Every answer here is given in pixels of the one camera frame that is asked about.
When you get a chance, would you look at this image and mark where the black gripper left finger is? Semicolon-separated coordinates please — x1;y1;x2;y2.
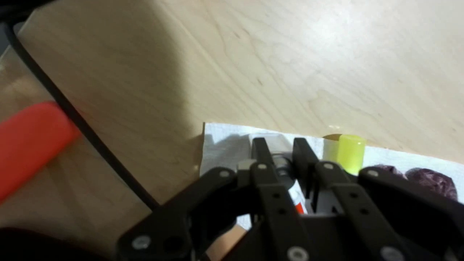
116;136;316;261

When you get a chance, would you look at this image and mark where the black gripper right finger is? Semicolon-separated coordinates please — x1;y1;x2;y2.
292;136;464;261

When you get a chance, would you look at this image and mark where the small yellow block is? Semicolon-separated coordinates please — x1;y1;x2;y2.
322;132;368;177

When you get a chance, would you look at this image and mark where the maroon scrunchie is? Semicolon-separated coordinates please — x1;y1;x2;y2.
360;164;460;203

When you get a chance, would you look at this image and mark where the white paper sheet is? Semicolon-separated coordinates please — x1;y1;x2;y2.
199;120;464;232

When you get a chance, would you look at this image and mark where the red plastic object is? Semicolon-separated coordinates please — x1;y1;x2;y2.
0;98;83;204

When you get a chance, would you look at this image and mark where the black desk cable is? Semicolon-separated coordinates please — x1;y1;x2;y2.
5;19;163;211

